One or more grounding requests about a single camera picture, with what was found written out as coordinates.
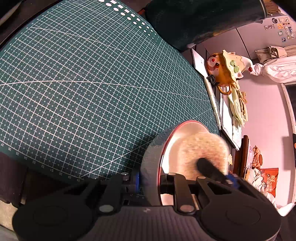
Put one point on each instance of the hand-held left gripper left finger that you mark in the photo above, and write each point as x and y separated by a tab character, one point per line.
136	182

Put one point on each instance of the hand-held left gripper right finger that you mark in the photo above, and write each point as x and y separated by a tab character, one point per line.
166	185

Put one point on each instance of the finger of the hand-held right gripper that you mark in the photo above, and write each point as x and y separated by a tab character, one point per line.
208	168
232	180

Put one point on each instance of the pale oval sponge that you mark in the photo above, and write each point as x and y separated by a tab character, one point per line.
196	148

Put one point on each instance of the white bowl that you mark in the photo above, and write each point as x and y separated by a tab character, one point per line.
180	139

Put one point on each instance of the yellow ginkgo leaf bookmark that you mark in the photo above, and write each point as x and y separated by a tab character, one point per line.
229	160

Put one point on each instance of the crumpled pale cloth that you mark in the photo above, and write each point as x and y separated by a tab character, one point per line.
257	180

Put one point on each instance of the brown wooden cabinet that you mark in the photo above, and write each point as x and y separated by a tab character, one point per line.
244	153

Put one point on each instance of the brown plush toy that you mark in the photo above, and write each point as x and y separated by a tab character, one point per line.
257	154

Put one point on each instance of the orange snack bag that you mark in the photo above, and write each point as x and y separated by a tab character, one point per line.
270	180

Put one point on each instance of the stack of white papers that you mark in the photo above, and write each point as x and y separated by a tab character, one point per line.
227	120

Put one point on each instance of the white pen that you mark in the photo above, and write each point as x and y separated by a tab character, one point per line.
214	104

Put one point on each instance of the pale green plastic frames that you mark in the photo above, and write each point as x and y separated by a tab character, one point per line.
238	109

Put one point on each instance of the beige lace cloth piece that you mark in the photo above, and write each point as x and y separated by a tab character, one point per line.
244	97

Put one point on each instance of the black binder clip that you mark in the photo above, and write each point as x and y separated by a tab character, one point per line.
211	79

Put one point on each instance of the orange ceramic animal pot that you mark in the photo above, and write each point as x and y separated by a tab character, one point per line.
222	69

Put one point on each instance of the dark window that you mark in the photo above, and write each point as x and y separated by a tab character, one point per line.
291	95

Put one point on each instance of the green cutting mat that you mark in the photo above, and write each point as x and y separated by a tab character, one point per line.
81	92

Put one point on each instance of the white card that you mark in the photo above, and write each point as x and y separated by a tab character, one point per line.
198	61

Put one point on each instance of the white fabric bundle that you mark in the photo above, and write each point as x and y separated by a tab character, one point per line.
277	69

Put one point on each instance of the beige tote bag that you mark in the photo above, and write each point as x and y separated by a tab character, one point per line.
272	52

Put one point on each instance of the white refrigerator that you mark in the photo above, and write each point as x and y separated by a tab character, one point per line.
254	32

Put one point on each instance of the dark green kettle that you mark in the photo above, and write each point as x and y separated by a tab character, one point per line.
196	20

